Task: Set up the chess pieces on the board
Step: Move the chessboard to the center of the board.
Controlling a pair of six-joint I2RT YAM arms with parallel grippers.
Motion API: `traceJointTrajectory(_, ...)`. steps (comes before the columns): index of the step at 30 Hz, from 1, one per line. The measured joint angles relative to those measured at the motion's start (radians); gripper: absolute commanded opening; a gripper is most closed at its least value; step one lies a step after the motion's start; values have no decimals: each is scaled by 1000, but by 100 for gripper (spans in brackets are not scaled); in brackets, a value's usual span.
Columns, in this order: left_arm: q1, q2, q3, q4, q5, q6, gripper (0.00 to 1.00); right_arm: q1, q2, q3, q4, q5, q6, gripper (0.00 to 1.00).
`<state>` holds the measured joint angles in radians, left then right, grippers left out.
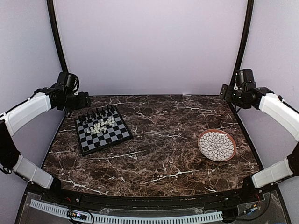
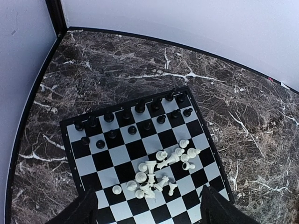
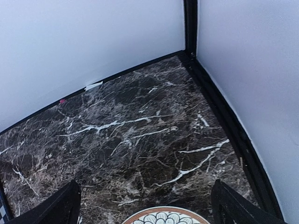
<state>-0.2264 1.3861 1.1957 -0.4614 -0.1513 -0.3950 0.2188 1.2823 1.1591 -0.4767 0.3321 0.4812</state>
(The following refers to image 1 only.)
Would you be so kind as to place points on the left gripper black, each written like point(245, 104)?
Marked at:
point(84, 101)

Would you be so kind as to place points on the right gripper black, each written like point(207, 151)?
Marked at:
point(227, 96)

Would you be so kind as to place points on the black grey chessboard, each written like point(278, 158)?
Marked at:
point(101, 129)

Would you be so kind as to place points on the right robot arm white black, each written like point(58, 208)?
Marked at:
point(245, 94)

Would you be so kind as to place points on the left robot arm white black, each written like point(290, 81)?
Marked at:
point(63, 95)

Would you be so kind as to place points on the patterned ceramic plate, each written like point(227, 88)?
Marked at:
point(217, 145)

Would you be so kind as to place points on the right black frame post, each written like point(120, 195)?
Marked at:
point(244, 38)

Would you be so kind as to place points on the black frame post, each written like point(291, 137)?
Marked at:
point(244, 38)
point(56, 36)

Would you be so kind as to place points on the black front table rail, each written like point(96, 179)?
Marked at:
point(223, 200)

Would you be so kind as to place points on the left black frame post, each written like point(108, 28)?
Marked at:
point(56, 36)

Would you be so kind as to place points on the white slotted cable duct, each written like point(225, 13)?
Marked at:
point(78, 216)

